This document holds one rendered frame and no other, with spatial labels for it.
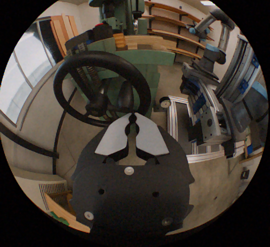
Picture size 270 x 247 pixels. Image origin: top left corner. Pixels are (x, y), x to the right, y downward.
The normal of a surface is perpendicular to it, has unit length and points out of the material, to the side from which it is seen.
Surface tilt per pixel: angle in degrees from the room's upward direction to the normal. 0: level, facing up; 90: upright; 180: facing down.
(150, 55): 90
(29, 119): 90
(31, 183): 90
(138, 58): 90
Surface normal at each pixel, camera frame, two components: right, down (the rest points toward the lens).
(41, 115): 1.00, -0.07
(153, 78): 0.00, 0.85
